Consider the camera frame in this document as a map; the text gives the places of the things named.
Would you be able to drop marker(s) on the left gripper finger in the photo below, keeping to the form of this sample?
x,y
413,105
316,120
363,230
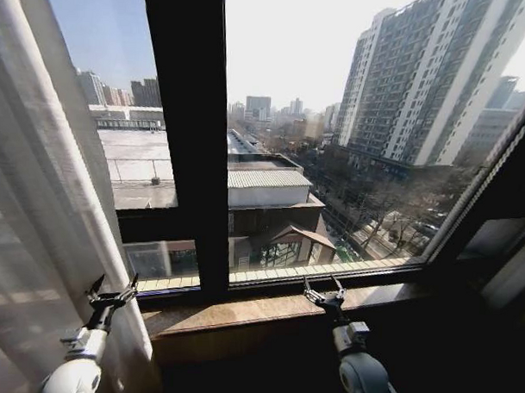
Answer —
x,y
94,290
132,288

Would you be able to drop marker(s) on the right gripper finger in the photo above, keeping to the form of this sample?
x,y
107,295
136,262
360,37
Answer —
x,y
309,292
340,290

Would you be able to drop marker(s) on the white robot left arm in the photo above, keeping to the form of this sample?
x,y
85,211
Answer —
x,y
76,371

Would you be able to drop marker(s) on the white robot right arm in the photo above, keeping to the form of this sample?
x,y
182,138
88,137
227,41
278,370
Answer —
x,y
364,377

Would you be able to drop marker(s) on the small brown gabled pavilion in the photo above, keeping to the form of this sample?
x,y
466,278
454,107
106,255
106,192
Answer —
x,y
301,245

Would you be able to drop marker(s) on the brown marble window sill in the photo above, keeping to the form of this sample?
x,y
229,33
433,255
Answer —
x,y
249,317

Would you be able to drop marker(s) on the building with corrugated roof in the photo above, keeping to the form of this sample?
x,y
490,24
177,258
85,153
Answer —
x,y
267,188

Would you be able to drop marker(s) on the sheer white curtain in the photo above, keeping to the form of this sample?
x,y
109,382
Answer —
x,y
38,188

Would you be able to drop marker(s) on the low flat-roofed white building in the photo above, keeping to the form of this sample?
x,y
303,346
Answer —
x,y
134,162

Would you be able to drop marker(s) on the tall grey apartment tower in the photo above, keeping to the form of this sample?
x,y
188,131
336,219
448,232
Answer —
x,y
413,81

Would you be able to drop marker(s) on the black window frame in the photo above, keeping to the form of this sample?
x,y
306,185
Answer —
x,y
192,116

